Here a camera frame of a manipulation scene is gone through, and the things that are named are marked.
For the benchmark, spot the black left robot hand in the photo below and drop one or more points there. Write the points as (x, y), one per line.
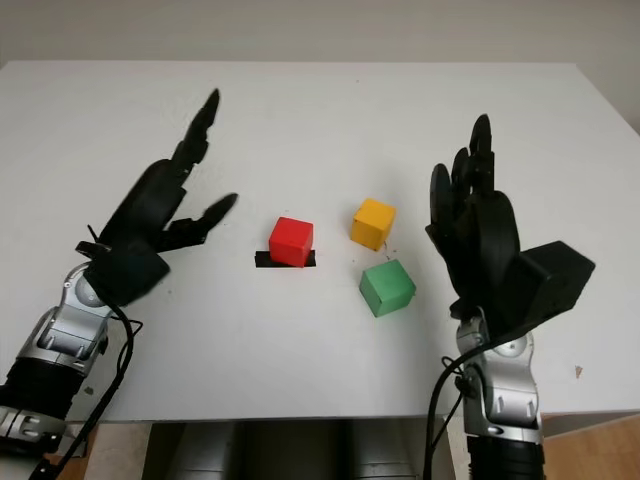
(145, 205)

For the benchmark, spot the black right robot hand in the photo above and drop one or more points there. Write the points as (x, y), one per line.
(485, 240)

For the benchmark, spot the green wooden block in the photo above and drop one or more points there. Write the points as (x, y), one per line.
(385, 287)

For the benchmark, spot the yellow wooden block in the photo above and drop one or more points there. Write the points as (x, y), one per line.
(372, 222)

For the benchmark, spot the red wooden block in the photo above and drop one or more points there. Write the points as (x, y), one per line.
(290, 240)

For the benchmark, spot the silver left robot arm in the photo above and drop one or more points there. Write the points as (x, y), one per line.
(65, 330)

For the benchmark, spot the black tape strip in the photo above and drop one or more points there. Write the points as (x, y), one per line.
(261, 261)

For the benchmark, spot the white table leg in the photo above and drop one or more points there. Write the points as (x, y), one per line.
(456, 450)

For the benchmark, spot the grey robot body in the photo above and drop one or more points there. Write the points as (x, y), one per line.
(290, 450)

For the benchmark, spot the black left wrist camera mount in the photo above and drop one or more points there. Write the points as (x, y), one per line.
(130, 275)

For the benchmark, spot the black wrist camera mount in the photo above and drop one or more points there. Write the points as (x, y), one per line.
(555, 280)
(130, 275)

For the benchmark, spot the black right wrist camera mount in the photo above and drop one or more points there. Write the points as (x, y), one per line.
(555, 280)

